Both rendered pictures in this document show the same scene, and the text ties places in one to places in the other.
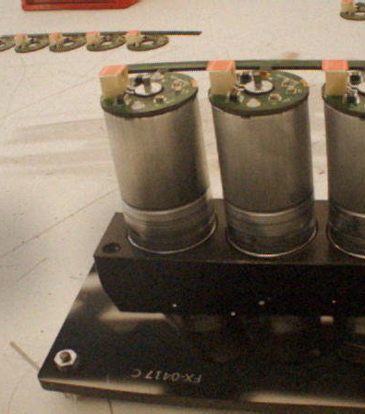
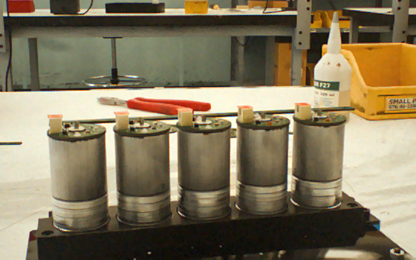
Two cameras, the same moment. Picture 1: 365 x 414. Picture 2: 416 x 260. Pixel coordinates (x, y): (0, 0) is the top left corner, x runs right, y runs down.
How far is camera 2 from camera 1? 0.11 m
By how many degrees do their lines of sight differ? 35
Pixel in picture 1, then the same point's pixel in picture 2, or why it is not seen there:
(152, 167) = (84, 172)
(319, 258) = (180, 222)
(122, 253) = (57, 234)
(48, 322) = not seen: outside the picture
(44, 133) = not seen: outside the picture
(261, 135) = (148, 148)
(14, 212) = not seen: outside the picture
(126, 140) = (69, 155)
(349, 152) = (197, 155)
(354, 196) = (199, 180)
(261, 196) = (147, 185)
